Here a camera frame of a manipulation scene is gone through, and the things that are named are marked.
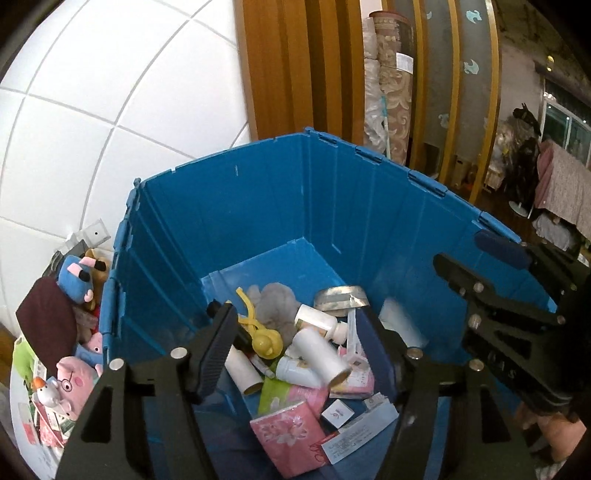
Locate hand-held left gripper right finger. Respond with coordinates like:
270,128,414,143
360,305,540,480

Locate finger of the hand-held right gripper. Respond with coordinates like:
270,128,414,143
475,229,585,297
433,252,568,332

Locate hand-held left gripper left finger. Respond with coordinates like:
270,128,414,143
54,300,240,480

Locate blue plastic crate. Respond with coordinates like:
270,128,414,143
99,128,559,480

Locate person's right hand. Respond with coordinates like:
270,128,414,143
513,401,588,463

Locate white cardboard tube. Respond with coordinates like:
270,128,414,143
224,346,264,396

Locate pink white paper packet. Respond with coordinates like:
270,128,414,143
329,346,376,398

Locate yellow plastic toy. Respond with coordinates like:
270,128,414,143
235,288,283,359

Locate large white open tube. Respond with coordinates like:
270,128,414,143
293,328,352,391

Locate green tissue pack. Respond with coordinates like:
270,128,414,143
257,378,293,416

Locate white capped bottle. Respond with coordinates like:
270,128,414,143
294,305,350,345

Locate small white red-logo box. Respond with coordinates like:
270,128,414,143
321,401,354,428

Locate white text-printed box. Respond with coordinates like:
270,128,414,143
320,392,400,465

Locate grey plush toy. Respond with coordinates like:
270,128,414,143
246,282,302,343

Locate small white bottle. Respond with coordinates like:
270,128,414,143
276,357,320,387

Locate clothes rack with pink cloth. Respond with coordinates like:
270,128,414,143
530,138,591,243

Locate pig plush blue dress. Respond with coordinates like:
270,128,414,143
75,331,105,366

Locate black horse figure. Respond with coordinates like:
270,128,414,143
512,103,544,138

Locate large pink pig plush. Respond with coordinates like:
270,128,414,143
55,355,105,417

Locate brown plush toy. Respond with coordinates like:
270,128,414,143
85,248,112,311

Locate blue pink plush black tips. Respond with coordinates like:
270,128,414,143
57,256,108,304

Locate gold-framed partition screen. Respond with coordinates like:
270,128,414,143
382,0,503,205

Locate maroon cloth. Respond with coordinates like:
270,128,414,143
16,277,78,359

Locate clear acrylic stand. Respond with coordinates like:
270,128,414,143
64,220,112,254

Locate white duck toy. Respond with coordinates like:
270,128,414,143
31,376,64,412

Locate pink white box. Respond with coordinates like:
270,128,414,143
36,402,77,449

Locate green cloth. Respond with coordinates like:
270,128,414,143
11,340,37,385

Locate rolled patterned carpets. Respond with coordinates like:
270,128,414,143
362,11,415,168

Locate white red printed box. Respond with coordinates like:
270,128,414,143
17,401,38,445

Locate wooden slatted panel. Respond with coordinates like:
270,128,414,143
235,0,366,158

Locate glass window frame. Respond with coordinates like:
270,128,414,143
541,74,591,169

